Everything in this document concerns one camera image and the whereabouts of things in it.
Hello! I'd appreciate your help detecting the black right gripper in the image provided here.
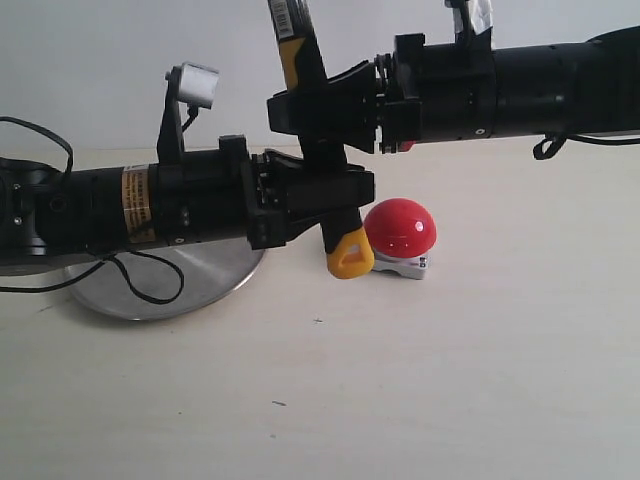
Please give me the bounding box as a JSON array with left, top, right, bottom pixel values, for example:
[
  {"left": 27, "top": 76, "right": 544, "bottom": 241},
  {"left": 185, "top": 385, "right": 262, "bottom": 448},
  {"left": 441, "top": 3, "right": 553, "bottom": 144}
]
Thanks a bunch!
[{"left": 267, "top": 32, "right": 495, "bottom": 153}]

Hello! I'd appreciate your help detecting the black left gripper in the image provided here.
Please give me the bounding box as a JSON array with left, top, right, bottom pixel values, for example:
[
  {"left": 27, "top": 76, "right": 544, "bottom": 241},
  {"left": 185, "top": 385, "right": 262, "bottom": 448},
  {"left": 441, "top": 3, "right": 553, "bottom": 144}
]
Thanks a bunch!
[{"left": 219, "top": 135, "right": 375, "bottom": 250}]

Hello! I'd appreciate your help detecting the black yellow claw hammer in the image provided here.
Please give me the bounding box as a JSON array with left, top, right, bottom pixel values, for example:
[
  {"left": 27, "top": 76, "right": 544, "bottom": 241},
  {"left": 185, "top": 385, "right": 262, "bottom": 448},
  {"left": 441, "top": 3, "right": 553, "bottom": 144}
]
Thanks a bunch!
[{"left": 267, "top": 0, "right": 374, "bottom": 279}]

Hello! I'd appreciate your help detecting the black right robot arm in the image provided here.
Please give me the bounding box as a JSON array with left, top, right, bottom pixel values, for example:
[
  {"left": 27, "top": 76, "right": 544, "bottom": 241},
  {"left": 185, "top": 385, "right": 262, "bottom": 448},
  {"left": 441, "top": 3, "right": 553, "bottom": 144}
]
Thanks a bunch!
[{"left": 267, "top": 27, "right": 639, "bottom": 159}]

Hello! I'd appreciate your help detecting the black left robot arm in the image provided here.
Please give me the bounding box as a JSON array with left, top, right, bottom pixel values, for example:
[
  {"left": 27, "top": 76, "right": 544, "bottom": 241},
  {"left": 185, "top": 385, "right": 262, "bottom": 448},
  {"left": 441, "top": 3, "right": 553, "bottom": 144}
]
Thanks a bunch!
[{"left": 1, "top": 135, "right": 375, "bottom": 276}]

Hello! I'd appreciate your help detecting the red dome push button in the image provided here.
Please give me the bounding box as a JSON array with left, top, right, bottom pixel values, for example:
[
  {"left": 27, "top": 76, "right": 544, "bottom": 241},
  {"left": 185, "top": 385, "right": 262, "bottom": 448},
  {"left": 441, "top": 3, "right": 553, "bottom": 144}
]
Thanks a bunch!
[{"left": 364, "top": 198, "right": 437, "bottom": 280}]

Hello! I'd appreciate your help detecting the round steel plate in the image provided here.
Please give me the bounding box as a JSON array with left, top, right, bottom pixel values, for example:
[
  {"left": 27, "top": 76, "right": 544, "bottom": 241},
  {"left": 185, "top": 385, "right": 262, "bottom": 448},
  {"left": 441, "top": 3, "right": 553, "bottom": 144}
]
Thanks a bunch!
[{"left": 69, "top": 240, "right": 265, "bottom": 321}]

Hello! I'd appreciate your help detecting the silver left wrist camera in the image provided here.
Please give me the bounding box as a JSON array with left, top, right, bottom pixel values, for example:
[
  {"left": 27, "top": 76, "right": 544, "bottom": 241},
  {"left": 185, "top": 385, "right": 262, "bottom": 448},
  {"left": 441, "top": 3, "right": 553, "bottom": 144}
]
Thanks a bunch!
[{"left": 166, "top": 62, "right": 220, "bottom": 109}]

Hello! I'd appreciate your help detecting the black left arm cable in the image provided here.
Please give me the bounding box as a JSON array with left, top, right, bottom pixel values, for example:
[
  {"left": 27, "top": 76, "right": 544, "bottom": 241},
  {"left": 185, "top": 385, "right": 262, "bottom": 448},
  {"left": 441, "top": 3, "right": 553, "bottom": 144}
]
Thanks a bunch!
[{"left": 0, "top": 105, "right": 199, "bottom": 304}]

